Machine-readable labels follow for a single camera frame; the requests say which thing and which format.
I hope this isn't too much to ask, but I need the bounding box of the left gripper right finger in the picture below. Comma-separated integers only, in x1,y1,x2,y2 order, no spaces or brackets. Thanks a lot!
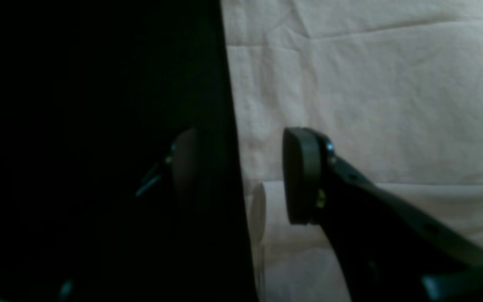
282,128,483,302

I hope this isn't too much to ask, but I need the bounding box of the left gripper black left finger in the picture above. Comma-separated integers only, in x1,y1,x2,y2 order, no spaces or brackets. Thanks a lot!
135,128,200,219

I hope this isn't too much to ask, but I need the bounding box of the pink T-shirt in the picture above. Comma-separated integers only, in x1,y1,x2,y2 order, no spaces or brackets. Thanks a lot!
221,0,483,302

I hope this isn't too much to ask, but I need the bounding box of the black table cloth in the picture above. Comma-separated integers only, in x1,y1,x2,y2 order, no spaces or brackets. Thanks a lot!
0,0,258,302

